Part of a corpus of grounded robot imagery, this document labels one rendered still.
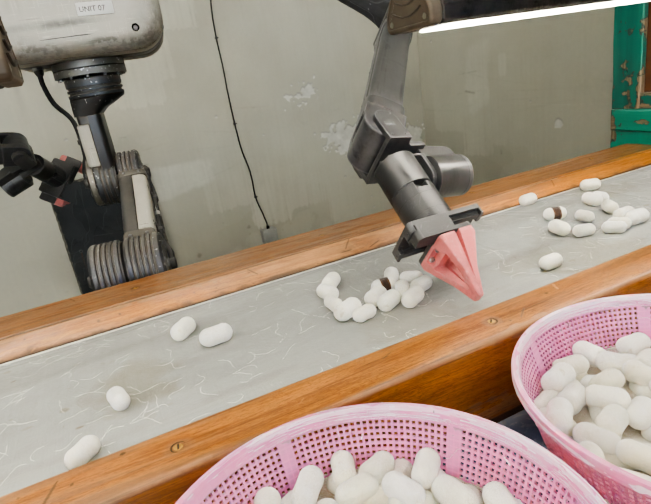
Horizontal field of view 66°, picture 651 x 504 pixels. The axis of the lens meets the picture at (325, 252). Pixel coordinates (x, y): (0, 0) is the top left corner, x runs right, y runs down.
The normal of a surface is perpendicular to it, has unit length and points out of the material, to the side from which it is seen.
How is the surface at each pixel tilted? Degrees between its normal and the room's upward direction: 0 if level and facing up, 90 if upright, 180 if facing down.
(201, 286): 45
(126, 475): 0
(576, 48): 90
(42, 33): 90
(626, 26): 90
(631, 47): 90
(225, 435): 0
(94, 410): 0
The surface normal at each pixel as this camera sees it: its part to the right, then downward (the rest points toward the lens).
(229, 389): -0.15, -0.93
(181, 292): 0.18, -0.49
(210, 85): 0.45, 0.22
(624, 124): -0.90, 0.27
